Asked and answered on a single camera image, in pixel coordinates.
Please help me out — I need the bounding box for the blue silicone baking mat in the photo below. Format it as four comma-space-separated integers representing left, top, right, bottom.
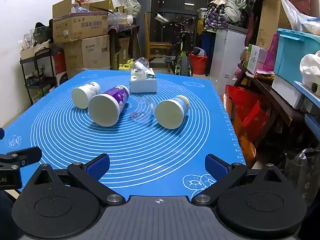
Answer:
0, 69, 247, 198

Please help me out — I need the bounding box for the pink carton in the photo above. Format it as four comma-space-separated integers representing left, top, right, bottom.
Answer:
262, 33, 280, 72

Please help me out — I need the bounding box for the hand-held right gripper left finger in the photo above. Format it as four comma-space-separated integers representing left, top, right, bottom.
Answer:
30, 154, 125, 207

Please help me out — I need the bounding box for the yellow plastic jug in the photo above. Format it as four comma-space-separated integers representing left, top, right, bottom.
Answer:
118, 59, 133, 71

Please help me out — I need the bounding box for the black green bicycle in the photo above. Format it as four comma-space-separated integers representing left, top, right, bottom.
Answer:
147, 12, 201, 77

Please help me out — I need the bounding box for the clear plastic cup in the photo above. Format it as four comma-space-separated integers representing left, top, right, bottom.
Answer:
129, 95, 157, 126

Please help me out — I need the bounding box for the red plastic bucket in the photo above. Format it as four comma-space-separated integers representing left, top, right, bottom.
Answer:
188, 51, 208, 75

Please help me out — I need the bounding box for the dark green bag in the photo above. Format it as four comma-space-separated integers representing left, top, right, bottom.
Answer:
34, 22, 54, 43

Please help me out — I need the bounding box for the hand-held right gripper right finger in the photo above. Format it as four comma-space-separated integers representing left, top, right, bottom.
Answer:
191, 154, 287, 206

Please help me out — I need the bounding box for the red shopping bag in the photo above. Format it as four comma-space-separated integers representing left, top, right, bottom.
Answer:
225, 84, 269, 141

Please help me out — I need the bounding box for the wooden chair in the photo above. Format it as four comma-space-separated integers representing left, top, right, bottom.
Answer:
144, 12, 173, 61

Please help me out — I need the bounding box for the tall brown cardboard box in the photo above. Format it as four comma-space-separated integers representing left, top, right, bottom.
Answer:
63, 40, 84, 79

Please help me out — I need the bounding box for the clear plastic bag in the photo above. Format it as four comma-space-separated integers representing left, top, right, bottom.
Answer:
284, 148, 320, 207

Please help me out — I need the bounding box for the white chest freezer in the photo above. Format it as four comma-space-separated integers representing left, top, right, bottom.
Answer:
209, 24, 248, 94

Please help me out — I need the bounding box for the floral patterned cloth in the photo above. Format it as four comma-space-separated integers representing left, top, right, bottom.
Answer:
203, 0, 234, 32

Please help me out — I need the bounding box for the white cup blue yellow print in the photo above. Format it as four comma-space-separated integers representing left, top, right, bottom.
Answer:
155, 95, 190, 130

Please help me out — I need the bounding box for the black metal rack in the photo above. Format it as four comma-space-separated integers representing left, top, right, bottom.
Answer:
19, 45, 66, 105

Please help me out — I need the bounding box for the white plastic bag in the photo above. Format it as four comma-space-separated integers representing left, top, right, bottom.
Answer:
281, 0, 320, 36

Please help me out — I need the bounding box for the dark wooden side table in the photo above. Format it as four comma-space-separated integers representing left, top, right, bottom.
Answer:
107, 25, 141, 71

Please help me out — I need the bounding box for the purple printed cup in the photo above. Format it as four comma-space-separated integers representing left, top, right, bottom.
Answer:
88, 85, 130, 127

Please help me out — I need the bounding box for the green white carton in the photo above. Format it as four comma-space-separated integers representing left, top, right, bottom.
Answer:
243, 44, 268, 74

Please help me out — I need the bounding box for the upright brown cardboard box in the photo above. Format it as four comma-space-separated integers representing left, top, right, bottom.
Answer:
256, 0, 292, 51

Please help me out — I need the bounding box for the crumpled white bag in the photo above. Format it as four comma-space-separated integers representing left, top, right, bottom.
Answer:
299, 51, 320, 93

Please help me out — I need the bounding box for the pack of water bottles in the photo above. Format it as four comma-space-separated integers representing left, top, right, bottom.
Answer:
108, 11, 134, 27

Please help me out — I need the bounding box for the white cup green print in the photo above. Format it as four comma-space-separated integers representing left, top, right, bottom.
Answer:
71, 82, 101, 109

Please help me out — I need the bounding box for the large open cardboard box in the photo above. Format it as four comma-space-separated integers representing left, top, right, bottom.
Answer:
52, 0, 109, 44

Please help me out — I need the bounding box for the light blue storage bin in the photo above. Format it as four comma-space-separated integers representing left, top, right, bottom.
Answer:
273, 28, 320, 84

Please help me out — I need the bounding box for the plain brown cardboard box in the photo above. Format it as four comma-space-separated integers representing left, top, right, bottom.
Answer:
81, 34, 111, 69

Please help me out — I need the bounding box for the flat white box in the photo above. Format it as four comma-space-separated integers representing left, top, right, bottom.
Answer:
271, 74, 305, 110

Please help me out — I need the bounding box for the white tissue box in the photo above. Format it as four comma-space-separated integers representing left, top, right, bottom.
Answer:
130, 61, 158, 94

